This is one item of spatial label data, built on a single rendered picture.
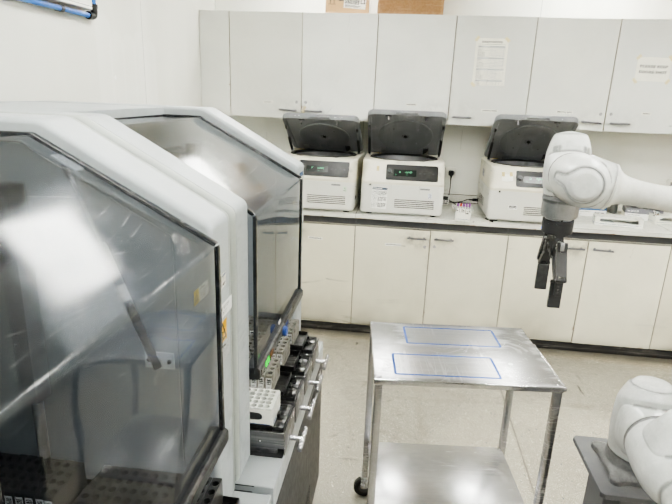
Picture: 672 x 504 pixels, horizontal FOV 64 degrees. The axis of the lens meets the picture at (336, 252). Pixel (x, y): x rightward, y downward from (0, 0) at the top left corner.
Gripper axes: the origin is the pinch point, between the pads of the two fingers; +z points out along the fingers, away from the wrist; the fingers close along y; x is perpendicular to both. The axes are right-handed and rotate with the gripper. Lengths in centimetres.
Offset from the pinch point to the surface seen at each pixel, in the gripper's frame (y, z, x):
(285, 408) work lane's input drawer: -6, 38, 68
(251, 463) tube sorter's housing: -21, 46, 74
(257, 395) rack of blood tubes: -8, 34, 76
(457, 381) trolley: 17.7, 37.9, 17.8
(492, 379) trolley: 21.1, 37.9, 6.4
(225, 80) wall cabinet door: 248, -55, 168
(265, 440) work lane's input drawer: -17, 42, 71
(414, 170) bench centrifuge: 224, -1, 31
